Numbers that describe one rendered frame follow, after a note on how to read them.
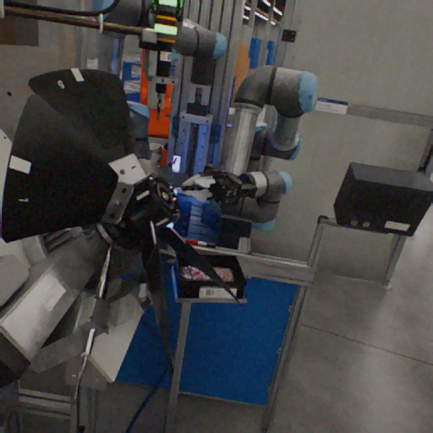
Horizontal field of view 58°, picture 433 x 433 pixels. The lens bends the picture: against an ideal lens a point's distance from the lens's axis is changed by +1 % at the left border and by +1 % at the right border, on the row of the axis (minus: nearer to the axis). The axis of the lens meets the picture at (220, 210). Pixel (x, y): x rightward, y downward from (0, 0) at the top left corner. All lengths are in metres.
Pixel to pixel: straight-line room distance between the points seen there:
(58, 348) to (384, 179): 1.02
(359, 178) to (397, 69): 1.62
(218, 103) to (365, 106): 1.29
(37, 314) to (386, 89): 2.51
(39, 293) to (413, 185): 1.09
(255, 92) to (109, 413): 1.48
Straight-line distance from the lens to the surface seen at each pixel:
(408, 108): 2.89
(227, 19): 1.77
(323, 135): 2.78
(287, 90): 1.23
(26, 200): 0.65
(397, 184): 1.33
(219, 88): 1.77
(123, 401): 2.02
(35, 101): 0.67
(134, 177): 0.90
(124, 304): 0.97
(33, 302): 0.70
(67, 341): 0.73
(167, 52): 0.89
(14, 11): 0.83
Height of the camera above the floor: 1.55
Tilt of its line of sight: 23 degrees down
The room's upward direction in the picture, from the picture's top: 9 degrees clockwise
